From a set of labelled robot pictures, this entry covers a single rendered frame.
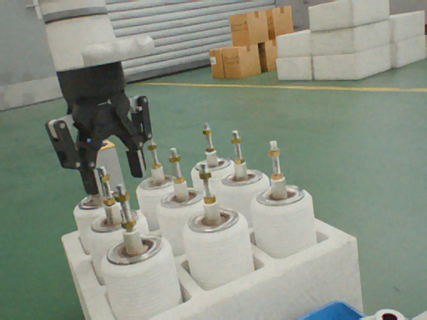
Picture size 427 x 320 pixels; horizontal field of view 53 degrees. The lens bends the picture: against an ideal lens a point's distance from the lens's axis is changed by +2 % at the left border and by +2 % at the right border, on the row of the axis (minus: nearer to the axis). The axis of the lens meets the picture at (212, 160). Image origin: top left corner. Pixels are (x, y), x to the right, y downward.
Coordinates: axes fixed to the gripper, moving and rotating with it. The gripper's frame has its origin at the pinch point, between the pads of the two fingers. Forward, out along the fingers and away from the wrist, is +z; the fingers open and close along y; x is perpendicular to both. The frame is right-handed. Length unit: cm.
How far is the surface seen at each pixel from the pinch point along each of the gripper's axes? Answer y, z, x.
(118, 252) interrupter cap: 1.6, 10.3, -1.5
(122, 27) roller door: -355, -35, -400
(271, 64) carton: -357, 29, -188
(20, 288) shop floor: -6, 36, -55
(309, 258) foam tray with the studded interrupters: -17.0, 17.7, 16.7
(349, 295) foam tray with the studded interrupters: -22.7, 26.7, 19.6
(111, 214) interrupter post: -4.4, 8.8, -9.7
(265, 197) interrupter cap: -19.7, 10.3, 8.9
